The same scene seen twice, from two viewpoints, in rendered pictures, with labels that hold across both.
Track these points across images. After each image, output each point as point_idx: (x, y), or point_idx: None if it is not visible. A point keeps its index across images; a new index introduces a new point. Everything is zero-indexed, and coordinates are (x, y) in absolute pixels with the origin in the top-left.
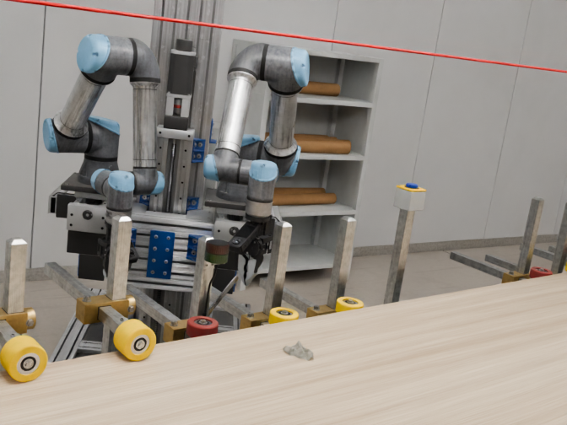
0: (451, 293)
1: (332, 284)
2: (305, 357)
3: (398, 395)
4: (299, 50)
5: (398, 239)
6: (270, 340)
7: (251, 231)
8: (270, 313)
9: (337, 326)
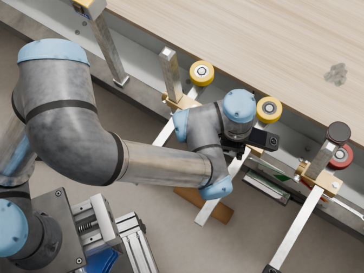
0: (111, 7)
1: (177, 90)
2: (343, 67)
3: (353, 5)
4: (56, 47)
5: (104, 31)
6: (330, 99)
7: (257, 129)
8: (277, 117)
9: (264, 65)
